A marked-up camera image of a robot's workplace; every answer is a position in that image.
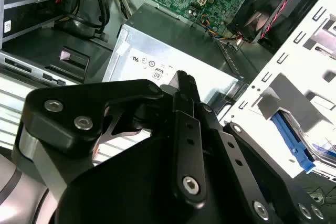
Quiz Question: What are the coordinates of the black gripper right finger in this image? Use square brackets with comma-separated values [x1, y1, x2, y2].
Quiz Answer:
[196, 103, 329, 224]

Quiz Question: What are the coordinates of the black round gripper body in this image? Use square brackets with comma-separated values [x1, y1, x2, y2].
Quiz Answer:
[56, 129, 255, 224]

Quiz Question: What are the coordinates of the hard disk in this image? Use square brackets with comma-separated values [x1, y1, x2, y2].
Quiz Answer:
[270, 110, 336, 175]

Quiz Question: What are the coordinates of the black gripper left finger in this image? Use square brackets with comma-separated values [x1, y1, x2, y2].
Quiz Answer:
[23, 70, 208, 206]

